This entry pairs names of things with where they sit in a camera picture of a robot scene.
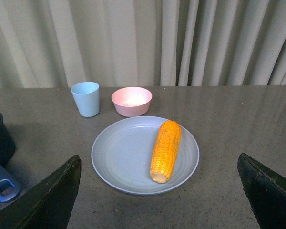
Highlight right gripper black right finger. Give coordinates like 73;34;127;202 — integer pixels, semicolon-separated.
237;153;286;229

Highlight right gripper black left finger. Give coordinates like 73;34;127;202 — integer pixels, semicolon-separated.
0;155;82;229

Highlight yellow corn cob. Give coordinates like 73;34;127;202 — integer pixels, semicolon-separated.
150;120;182;184

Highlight dark blue pot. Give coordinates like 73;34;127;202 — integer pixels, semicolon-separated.
0;113;22;203

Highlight light blue cup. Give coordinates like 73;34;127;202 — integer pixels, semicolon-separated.
71;82;100;117

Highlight pink bowl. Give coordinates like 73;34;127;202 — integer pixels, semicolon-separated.
111;87;153;117

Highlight beige curtain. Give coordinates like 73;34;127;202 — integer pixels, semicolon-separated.
0;0;286;88

